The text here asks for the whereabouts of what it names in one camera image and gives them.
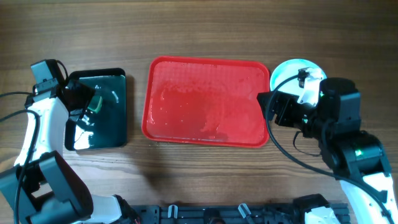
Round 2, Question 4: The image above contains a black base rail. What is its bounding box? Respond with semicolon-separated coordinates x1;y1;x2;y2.
125;194;351;224

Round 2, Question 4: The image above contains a red plastic tray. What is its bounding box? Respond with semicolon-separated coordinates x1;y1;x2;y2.
141;56;270;148

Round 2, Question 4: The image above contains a light blue plate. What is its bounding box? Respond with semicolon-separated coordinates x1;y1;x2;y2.
269;58;327;95

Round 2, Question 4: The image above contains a green yellow sponge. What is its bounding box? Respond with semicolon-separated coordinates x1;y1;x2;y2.
87;95;103;113

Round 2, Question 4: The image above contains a black water tray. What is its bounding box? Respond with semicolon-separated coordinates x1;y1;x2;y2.
64;68;127;151

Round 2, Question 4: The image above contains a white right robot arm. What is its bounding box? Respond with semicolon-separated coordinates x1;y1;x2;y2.
257;78;397;223

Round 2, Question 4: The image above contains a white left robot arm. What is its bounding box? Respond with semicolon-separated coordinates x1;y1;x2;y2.
1;59;135;223

